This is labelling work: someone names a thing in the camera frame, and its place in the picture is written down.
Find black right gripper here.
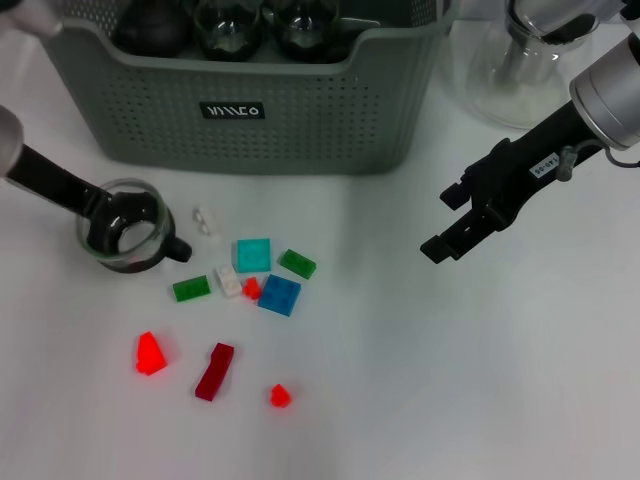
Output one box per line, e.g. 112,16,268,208
419,102,604,264

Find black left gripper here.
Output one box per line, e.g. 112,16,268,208
4,144,117,226

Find grey perforated storage basket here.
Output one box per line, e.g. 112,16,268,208
42,0,459,176

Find white toy brick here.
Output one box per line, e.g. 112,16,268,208
191,204,224,241

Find green translucent toy brick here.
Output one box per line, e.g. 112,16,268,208
171,274,210,304
277,248,318,279

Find clear glass teapot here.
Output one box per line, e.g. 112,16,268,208
442,0,601,130

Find white flat toy plate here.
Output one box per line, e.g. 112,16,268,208
214,264,241,300

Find orange-red slope toy brick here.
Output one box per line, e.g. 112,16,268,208
133,331,169,376

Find cyan square toy plate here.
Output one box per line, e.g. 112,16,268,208
235,238,273,274

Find steel teapot infuser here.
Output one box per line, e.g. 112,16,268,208
492,29,556,86

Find blue square toy plate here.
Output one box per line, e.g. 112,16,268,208
257,273,303,318

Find dark red long toy brick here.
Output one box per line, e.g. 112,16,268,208
194,342,236,402

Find black teapot lid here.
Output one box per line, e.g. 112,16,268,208
507,0,601,49

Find right gripper cable with plugs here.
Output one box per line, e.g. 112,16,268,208
558,144,640,180

